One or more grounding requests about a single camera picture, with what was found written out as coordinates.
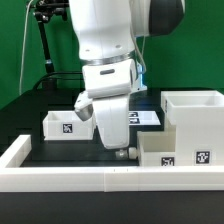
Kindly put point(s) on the white front drawer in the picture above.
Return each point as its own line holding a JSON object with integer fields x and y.
{"x": 154, "y": 149}

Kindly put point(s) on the black camera stand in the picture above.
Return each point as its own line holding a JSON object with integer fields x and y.
{"x": 44, "y": 10}

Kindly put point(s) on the white marker tag plate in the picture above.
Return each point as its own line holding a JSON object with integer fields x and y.
{"x": 143, "y": 118}

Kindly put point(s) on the white drawer cabinet box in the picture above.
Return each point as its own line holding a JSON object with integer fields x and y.
{"x": 198, "y": 117}

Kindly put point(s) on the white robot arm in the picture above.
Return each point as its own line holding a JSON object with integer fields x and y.
{"x": 107, "y": 31}

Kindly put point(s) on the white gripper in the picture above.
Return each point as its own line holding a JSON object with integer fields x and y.
{"x": 110, "y": 86}

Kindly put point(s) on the white drawer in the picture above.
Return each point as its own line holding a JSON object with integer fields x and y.
{"x": 66, "y": 125}
{"x": 154, "y": 149}

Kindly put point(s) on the white rear drawer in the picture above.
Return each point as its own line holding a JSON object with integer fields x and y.
{"x": 66, "y": 125}

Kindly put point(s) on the white workspace border frame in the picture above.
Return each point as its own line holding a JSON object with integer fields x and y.
{"x": 15, "y": 178}

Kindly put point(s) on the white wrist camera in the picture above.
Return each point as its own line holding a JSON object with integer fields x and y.
{"x": 83, "y": 106}

